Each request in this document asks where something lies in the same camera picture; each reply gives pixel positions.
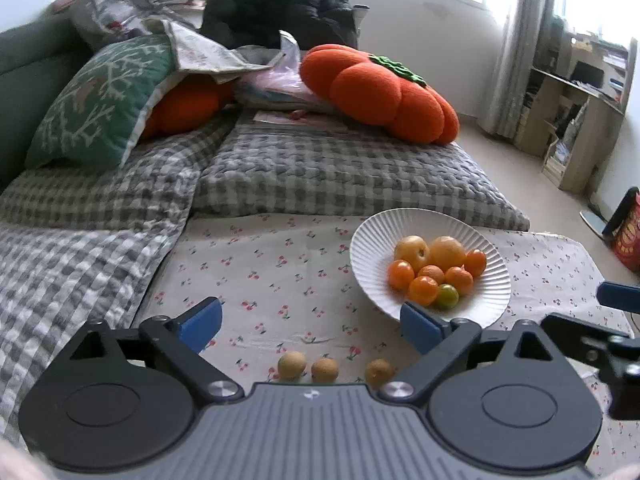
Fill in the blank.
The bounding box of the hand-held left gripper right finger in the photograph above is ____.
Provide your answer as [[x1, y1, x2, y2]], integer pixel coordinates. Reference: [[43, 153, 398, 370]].
[[377, 301, 568, 403]]

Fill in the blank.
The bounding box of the tangerine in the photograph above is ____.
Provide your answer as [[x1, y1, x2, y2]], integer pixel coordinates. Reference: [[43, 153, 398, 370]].
[[445, 266, 474, 296], [418, 264, 446, 286]]

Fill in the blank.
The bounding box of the yellow plum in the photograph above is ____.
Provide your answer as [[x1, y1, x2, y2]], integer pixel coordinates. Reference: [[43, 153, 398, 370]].
[[429, 235, 467, 272], [394, 235, 431, 273]]

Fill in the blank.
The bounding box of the white ribbed plate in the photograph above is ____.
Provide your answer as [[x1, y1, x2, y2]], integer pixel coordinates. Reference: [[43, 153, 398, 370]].
[[350, 208, 512, 325]]

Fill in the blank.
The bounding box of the black jacket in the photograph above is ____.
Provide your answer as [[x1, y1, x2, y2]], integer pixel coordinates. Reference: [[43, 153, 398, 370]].
[[200, 0, 358, 51]]

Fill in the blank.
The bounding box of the red gift bag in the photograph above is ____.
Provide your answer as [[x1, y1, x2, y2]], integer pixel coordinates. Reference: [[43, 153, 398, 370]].
[[602, 187, 640, 273]]

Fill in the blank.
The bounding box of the floral patterned cloth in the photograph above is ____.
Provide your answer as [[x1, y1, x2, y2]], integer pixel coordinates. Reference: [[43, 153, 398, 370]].
[[165, 20, 286, 86]]

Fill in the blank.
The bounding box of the grey checked blanket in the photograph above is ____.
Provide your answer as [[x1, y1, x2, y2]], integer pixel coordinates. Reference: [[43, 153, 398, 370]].
[[0, 115, 236, 441]]

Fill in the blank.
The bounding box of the green cherry tomato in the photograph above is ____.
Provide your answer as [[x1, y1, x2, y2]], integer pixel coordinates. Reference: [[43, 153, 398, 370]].
[[433, 284, 460, 310]]

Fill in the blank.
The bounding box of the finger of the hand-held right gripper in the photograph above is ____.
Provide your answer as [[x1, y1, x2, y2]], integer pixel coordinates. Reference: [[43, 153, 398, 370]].
[[541, 312, 640, 373], [597, 281, 640, 309]]

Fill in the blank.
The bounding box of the brown longan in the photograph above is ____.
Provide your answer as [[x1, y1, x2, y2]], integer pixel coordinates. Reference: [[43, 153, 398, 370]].
[[277, 351, 307, 381], [364, 358, 396, 388], [311, 358, 340, 382]]

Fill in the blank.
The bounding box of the orange pumpkin cushion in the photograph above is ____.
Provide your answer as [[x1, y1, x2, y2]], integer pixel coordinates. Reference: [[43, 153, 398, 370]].
[[299, 44, 460, 145]]

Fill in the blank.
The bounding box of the clear plastic bag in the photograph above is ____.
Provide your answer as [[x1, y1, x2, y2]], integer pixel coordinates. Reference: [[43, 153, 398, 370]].
[[235, 30, 321, 106]]

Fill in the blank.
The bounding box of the dark green sofa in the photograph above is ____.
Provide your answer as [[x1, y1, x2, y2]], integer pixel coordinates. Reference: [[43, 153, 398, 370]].
[[0, 15, 96, 191]]

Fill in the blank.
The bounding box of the cherry print sheet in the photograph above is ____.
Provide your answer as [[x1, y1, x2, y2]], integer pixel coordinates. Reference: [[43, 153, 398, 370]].
[[132, 212, 636, 478]]

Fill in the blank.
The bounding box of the orange cherry tomato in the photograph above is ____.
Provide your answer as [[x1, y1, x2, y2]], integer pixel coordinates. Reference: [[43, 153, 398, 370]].
[[464, 249, 488, 278], [408, 276, 439, 307], [388, 259, 416, 291]]

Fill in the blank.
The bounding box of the grey flat pad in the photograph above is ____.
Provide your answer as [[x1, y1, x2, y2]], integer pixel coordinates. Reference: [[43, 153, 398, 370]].
[[580, 210, 608, 236]]

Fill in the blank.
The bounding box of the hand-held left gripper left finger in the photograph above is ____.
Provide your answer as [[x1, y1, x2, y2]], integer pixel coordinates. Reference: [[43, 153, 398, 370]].
[[70, 296, 241, 403]]

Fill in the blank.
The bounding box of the green patterned pillow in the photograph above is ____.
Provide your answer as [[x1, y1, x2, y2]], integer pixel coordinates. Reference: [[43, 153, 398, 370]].
[[25, 35, 183, 170]]

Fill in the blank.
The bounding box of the plain orange cushion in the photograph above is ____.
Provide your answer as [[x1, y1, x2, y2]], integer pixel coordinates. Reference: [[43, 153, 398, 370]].
[[137, 74, 236, 141]]

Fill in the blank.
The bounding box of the grey curtain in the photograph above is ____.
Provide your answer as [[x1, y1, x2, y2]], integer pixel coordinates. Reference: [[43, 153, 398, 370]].
[[480, 0, 561, 136]]

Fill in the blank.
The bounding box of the wooden shelf unit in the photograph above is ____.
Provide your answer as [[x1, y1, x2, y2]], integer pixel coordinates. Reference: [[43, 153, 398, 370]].
[[515, 35, 631, 193]]

